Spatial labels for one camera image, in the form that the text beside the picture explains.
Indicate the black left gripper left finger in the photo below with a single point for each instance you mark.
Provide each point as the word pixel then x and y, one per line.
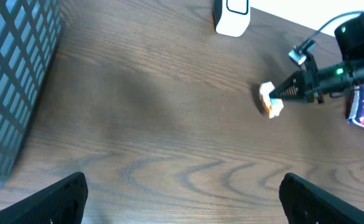
pixel 61 202

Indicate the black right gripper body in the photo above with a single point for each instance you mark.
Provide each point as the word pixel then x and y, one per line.
pixel 311 81

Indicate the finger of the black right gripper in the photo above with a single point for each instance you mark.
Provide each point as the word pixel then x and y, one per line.
pixel 292 89

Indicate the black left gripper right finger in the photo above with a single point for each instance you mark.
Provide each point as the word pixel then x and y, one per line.
pixel 304 202

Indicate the small orange snack pack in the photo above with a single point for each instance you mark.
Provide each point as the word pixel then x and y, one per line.
pixel 272 106

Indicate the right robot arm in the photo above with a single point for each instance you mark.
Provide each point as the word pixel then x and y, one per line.
pixel 349 73

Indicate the grey plastic mesh basket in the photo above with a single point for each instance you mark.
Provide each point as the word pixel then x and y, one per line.
pixel 29 35

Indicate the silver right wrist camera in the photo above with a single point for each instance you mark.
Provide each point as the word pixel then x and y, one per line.
pixel 299 54

